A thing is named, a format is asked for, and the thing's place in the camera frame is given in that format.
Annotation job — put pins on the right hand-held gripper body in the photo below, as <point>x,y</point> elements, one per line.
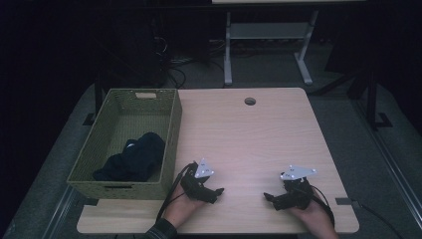
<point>297,195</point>

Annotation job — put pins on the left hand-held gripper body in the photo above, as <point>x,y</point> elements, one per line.
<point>194,187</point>

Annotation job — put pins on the dark blue knit garment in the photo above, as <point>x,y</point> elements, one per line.
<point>139,157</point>

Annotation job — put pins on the green woven basket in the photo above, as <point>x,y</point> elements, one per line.
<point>99,146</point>

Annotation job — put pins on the person's left hand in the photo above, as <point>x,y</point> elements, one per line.
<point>180,209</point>

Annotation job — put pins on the person's right hand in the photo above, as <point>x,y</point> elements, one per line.
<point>315,217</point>

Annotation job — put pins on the grey tape strip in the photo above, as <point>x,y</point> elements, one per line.
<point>343,201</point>

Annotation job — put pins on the black metal stand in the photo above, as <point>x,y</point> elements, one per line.
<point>372,99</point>
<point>98,99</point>

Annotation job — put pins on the white metal stand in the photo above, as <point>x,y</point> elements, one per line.
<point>265,30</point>

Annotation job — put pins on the metal floor rail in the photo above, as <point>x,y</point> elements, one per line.
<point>59,212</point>
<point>388,159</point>

